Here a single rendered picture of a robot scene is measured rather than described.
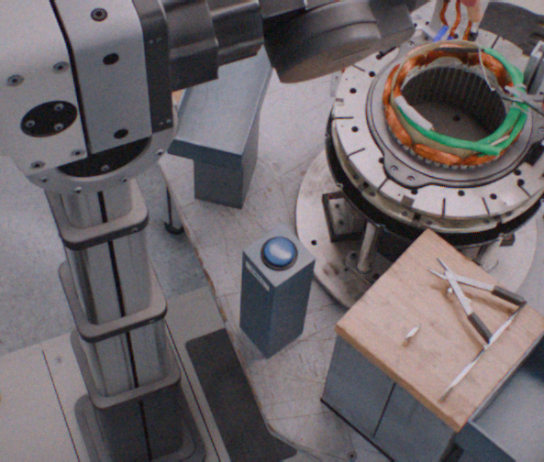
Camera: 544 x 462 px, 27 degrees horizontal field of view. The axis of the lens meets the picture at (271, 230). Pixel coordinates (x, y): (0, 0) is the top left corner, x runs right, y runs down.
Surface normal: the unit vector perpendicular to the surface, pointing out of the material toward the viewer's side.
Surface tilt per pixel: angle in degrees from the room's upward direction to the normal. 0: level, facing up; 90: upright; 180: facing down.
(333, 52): 111
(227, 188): 90
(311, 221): 0
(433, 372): 0
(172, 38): 51
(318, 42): 32
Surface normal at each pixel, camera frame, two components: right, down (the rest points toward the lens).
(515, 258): 0.04, -0.48
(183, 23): 0.27, 0.15
